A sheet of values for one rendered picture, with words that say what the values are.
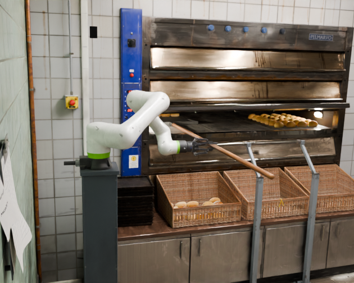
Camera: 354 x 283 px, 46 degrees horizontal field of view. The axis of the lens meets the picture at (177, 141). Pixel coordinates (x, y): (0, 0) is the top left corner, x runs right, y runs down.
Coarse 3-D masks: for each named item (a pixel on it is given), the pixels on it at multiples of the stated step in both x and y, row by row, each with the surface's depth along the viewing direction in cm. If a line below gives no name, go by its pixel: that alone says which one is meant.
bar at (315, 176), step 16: (224, 144) 318; (240, 144) 322; (256, 144) 326; (304, 144) 338; (256, 176) 310; (256, 192) 310; (256, 208) 311; (256, 224) 314; (256, 240) 316; (256, 256) 319; (256, 272) 322; (304, 272) 339
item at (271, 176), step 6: (174, 126) 376; (180, 126) 365; (186, 132) 347; (210, 144) 299; (222, 150) 281; (228, 156) 273; (234, 156) 264; (240, 162) 256; (246, 162) 249; (252, 168) 242; (258, 168) 236; (264, 174) 229; (270, 174) 225
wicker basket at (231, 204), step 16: (160, 176) 344; (176, 176) 348; (192, 176) 352; (208, 176) 357; (160, 192) 334; (176, 192) 347; (192, 192) 351; (208, 192) 355; (224, 192) 347; (160, 208) 335; (176, 208) 303; (192, 208) 306; (208, 208) 311; (224, 208) 315; (240, 208) 319; (176, 224) 306; (192, 224) 310; (208, 224) 313
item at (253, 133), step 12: (216, 132) 360; (228, 132) 361; (240, 132) 362; (252, 132) 365; (264, 132) 368; (276, 132) 372; (288, 132) 376; (300, 132) 380; (312, 132) 383; (324, 132) 387; (336, 132) 391
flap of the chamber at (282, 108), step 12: (168, 108) 323; (180, 108) 326; (192, 108) 328; (204, 108) 331; (216, 108) 335; (228, 108) 338; (240, 108) 341; (252, 108) 344; (264, 108) 347; (276, 108) 351; (288, 108) 354; (300, 108) 359; (312, 108) 366; (324, 108) 372; (336, 108) 378
